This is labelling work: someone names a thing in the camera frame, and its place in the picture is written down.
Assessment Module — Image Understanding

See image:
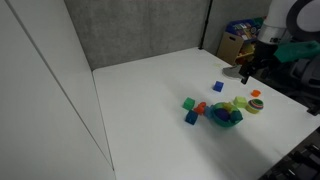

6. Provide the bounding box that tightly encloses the orange toy piece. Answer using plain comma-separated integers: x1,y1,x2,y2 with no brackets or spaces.
193,101,208,115

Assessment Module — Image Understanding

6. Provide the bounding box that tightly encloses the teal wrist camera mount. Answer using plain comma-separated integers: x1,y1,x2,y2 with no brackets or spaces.
273,40,320,64

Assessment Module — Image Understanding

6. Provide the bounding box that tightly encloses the teal cube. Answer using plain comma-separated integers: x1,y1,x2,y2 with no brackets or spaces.
230,110,244,124

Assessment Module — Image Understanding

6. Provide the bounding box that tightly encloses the bright blue cube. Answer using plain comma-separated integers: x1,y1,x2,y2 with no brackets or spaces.
212,80,225,93

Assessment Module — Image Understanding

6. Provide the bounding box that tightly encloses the light blue toy piece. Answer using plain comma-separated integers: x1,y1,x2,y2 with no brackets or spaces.
204,105,214,119

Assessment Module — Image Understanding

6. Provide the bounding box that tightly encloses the striped stacking cup toy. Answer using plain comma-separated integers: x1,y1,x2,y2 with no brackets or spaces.
246,98,265,115

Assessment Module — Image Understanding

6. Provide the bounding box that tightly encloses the green plastic bowl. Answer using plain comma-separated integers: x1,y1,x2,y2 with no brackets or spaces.
209,101,244,128

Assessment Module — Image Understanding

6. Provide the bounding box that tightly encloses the light green cube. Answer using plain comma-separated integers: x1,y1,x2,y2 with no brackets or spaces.
233,96,248,109

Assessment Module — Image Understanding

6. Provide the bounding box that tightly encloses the colourful toy box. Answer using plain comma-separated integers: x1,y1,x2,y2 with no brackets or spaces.
225,16,268,43

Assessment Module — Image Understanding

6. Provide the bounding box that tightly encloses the dark blue cube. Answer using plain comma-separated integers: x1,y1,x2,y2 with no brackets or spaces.
185,110,199,126

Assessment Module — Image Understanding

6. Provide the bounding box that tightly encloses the cardboard box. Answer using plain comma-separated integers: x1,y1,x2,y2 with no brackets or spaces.
216,31,245,66

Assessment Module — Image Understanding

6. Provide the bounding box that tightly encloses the purple blue ball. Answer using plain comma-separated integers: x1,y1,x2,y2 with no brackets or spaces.
213,108,231,122

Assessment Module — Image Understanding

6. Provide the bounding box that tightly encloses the yellow toy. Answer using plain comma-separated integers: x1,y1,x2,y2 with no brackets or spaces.
222,102,236,113

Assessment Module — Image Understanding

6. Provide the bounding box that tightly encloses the black vertical pole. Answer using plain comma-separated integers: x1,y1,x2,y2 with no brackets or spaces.
199,0,214,51

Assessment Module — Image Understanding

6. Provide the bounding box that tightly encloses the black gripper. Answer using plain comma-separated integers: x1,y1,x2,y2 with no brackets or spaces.
240,40,278,85

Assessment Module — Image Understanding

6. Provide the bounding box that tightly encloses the black equipment rack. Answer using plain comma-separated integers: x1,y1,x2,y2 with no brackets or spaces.
258,128,320,180

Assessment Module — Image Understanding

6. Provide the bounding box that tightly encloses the grey office chair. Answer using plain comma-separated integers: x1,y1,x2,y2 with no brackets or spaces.
286,56,320,101

